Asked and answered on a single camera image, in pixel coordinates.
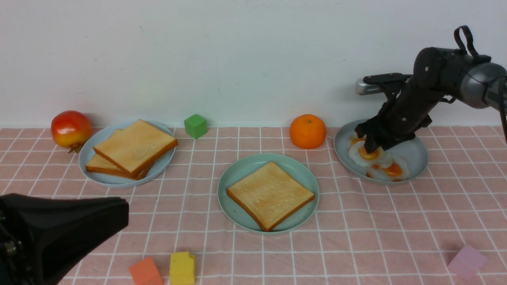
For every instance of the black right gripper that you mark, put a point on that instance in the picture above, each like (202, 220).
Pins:
(399, 117)

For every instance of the fried egg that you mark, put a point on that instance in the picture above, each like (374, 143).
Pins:
(354, 139)
(377, 159)
(395, 169)

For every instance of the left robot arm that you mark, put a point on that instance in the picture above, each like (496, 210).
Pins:
(43, 239)

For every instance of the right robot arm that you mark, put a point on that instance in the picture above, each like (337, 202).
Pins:
(439, 75)

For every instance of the grey egg plate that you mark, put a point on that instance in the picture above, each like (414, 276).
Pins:
(413, 151)

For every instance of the orange fruit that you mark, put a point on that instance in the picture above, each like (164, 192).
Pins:
(307, 131)

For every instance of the pink checkered tablecloth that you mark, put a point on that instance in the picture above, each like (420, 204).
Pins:
(361, 234)

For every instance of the teal centre plate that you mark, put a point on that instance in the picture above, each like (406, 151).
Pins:
(248, 165)

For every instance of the pink block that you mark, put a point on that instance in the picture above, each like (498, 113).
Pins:
(467, 263)

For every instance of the green cube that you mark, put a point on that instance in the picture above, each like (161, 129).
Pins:
(196, 126)

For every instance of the yellow block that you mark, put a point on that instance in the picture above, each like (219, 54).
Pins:
(182, 268)

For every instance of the orange block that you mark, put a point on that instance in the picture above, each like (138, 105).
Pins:
(145, 272)

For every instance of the light blue bread plate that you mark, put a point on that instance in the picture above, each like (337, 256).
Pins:
(111, 181)

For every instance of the red yellow pomegranate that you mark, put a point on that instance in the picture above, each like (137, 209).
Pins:
(71, 129)

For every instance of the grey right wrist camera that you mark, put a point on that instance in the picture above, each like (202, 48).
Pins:
(390, 84)

